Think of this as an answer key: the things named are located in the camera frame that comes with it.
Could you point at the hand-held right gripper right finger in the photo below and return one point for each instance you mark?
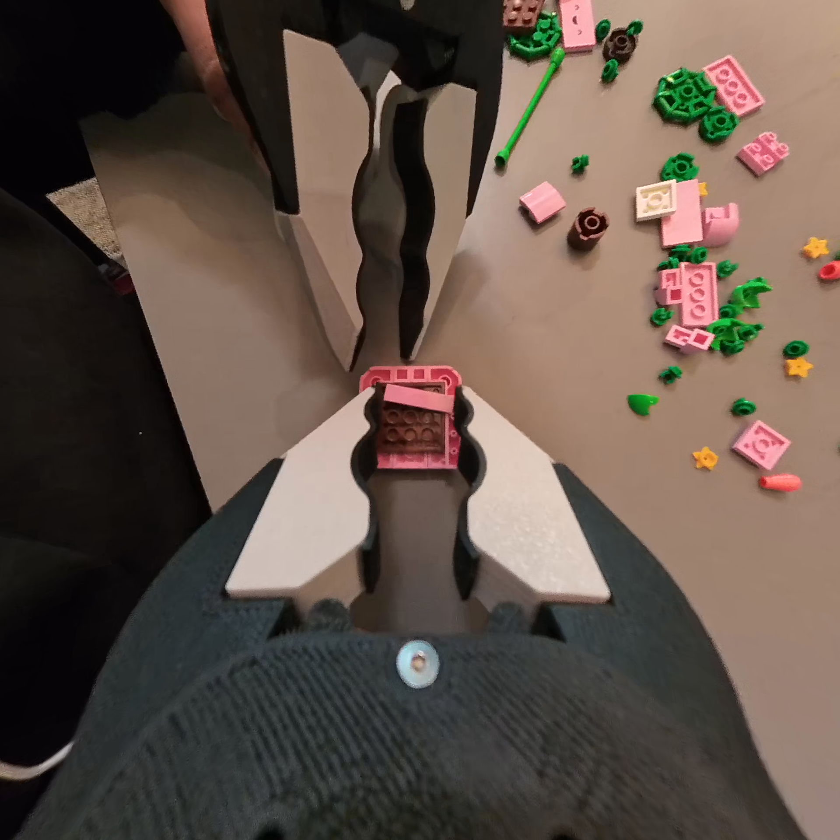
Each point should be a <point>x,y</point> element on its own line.
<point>531,525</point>

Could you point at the pink and brown brick assembly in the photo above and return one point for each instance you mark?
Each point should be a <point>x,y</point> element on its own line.
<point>439,377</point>

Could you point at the dark brown small round piece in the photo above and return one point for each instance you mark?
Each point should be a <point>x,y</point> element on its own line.
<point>619,43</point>

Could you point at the scattered pink bricks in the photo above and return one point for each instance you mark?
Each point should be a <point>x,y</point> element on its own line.
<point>695,295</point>

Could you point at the brown square studded plate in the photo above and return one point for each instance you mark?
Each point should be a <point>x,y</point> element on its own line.
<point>522,13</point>

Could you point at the green rod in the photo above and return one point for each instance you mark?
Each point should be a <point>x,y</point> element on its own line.
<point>528,115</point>

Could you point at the person's left hand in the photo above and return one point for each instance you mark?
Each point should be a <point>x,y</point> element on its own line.
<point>213,72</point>

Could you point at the red cone piece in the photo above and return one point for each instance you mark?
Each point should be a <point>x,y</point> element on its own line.
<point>779,483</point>
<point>830,270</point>

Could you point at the scattered green plant pieces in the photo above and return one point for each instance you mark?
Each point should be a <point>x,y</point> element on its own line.
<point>682,95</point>

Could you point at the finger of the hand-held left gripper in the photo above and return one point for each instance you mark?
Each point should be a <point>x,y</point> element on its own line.
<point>321,164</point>
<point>446,151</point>

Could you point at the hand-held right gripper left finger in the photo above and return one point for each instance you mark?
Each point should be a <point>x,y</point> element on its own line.
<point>302,525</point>

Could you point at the white square tile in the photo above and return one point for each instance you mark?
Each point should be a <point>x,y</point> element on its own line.
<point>655,200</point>

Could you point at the pink long thin plate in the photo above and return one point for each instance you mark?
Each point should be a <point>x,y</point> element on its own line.
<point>417,397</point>

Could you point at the brown round brick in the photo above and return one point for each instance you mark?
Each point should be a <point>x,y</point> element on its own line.
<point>589,228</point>

